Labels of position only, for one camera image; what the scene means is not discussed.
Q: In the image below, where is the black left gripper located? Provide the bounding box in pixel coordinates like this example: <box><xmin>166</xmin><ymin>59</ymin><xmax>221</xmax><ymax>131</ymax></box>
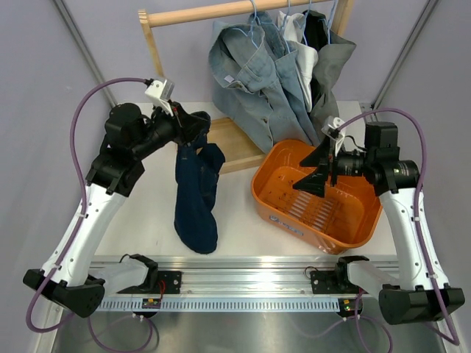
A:
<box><xmin>131</xmin><ymin>99</ymin><xmax>209</xmax><ymax>160</ymax></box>

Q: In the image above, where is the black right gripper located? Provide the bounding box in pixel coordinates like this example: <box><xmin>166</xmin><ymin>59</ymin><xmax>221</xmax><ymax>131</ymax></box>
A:
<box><xmin>294</xmin><ymin>134</ymin><xmax>375</xmax><ymax>198</ymax></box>

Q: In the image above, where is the dark blue denim skirt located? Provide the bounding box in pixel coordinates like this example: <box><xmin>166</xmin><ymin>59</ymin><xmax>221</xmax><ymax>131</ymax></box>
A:
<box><xmin>173</xmin><ymin>111</ymin><xmax>226</xmax><ymax>254</ymax></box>

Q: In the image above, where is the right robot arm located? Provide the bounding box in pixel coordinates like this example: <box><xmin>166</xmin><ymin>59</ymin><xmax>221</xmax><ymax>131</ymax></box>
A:
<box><xmin>293</xmin><ymin>118</ymin><xmax>465</xmax><ymax>325</ymax></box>

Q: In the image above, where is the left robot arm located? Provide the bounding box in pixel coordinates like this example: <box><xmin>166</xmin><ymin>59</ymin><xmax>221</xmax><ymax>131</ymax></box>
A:
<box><xmin>23</xmin><ymin>102</ymin><xmax>210</xmax><ymax>318</ymax></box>

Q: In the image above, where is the wooden clothes rack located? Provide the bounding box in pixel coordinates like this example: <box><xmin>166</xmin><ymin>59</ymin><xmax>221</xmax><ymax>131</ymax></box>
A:
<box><xmin>138</xmin><ymin>0</ymin><xmax>356</xmax><ymax>174</ymax></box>

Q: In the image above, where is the orange plastic basket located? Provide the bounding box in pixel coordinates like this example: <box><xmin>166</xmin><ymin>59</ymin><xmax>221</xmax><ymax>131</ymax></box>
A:
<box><xmin>251</xmin><ymin>140</ymin><xmax>382</xmax><ymax>254</ymax></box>

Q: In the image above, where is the light denim jacket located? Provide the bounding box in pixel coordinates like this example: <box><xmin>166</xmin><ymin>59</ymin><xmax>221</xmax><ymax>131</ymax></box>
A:
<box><xmin>208</xmin><ymin>18</ymin><xmax>312</xmax><ymax>153</ymax></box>

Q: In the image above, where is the white hanging garment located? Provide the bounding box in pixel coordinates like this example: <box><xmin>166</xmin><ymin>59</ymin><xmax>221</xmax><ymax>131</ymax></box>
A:
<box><xmin>277</xmin><ymin>11</ymin><xmax>319</xmax><ymax>113</ymax></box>

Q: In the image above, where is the light blue denim garment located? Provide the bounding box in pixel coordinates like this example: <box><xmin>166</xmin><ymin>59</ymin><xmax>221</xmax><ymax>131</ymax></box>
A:
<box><xmin>258</xmin><ymin>12</ymin><xmax>319</xmax><ymax>146</ymax></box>

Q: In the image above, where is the grey hanging garment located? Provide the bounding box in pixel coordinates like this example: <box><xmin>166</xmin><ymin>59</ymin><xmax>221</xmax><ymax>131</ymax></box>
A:
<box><xmin>309</xmin><ymin>32</ymin><xmax>356</xmax><ymax>145</ymax></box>

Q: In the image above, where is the black hanging garment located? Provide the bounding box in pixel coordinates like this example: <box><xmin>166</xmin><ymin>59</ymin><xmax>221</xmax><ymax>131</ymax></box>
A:
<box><xmin>303</xmin><ymin>10</ymin><xmax>330</xmax><ymax>51</ymax></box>

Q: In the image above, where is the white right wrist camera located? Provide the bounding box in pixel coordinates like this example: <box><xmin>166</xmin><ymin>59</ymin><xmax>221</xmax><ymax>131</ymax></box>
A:
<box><xmin>322</xmin><ymin>116</ymin><xmax>346</xmax><ymax>157</ymax></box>

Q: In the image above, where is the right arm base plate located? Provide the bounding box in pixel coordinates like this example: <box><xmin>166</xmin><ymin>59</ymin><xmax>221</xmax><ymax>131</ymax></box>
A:
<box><xmin>310</xmin><ymin>270</ymin><xmax>360</xmax><ymax>294</ymax></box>

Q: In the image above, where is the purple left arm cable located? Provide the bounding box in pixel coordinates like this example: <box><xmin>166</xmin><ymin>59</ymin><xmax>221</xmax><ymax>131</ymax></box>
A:
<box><xmin>25</xmin><ymin>76</ymin><xmax>152</xmax><ymax>334</ymax></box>

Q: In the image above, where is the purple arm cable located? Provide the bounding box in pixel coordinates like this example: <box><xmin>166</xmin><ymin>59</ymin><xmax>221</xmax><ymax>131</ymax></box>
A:
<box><xmin>334</xmin><ymin>107</ymin><xmax>461</xmax><ymax>346</ymax></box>
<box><xmin>25</xmin><ymin>76</ymin><xmax>152</xmax><ymax>334</ymax></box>

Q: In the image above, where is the aluminium mounting rail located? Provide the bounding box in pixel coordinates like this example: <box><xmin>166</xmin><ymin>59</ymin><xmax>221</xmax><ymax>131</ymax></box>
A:
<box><xmin>47</xmin><ymin>255</ymin><xmax>450</xmax><ymax>313</ymax></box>

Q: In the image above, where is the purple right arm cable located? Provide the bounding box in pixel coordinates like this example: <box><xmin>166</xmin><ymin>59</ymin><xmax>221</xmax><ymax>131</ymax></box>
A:
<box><xmin>334</xmin><ymin>107</ymin><xmax>461</xmax><ymax>346</ymax></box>

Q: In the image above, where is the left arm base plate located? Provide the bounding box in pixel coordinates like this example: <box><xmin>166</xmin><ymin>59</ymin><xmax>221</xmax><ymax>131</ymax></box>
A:
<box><xmin>118</xmin><ymin>271</ymin><xmax>183</xmax><ymax>295</ymax></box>

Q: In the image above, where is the aluminium frame post left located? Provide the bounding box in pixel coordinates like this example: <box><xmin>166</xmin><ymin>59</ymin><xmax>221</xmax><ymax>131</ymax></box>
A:
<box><xmin>51</xmin><ymin>0</ymin><xmax>105</xmax><ymax>85</ymax></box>

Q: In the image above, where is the aluminium frame post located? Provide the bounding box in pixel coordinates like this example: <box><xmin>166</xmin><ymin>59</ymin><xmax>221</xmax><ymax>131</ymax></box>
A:
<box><xmin>51</xmin><ymin>0</ymin><xmax>105</xmax><ymax>85</ymax></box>
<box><xmin>371</xmin><ymin>0</ymin><xmax>441</xmax><ymax>109</ymax></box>

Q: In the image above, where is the purple floor cable right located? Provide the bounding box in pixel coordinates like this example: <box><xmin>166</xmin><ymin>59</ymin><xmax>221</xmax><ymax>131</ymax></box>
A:
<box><xmin>290</xmin><ymin>293</ymin><xmax>394</xmax><ymax>353</ymax></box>

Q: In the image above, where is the purple floor cable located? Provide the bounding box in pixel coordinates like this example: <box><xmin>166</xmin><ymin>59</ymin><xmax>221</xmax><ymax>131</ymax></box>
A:
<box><xmin>290</xmin><ymin>293</ymin><xmax>394</xmax><ymax>353</ymax></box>
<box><xmin>87</xmin><ymin>312</ymin><xmax>155</xmax><ymax>349</ymax></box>

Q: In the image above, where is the aluminium frame post right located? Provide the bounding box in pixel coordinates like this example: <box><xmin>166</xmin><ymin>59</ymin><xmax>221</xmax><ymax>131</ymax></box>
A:
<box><xmin>371</xmin><ymin>0</ymin><xmax>441</xmax><ymax>109</ymax></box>

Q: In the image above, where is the purple floor cable left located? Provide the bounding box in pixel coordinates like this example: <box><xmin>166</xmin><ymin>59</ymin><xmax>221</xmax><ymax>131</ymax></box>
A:
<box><xmin>87</xmin><ymin>312</ymin><xmax>155</xmax><ymax>349</ymax></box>

